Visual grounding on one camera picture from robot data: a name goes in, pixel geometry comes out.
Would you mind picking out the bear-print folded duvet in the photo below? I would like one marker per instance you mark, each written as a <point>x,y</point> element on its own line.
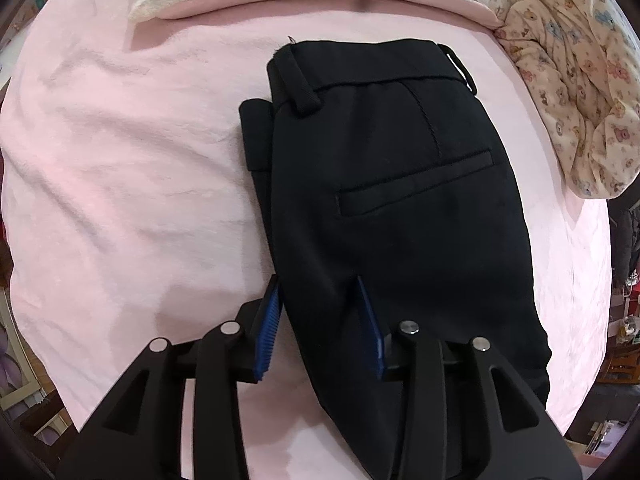
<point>565,60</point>

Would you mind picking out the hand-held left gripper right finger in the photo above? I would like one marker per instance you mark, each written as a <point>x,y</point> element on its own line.
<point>374,345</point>

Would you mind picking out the pink bed blanket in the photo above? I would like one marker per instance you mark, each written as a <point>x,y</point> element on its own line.
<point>130,170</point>

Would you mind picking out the black pants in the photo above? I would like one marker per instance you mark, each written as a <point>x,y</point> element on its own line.
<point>400,160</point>

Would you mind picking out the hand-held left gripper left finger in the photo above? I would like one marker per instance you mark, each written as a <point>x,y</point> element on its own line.
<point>267,330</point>

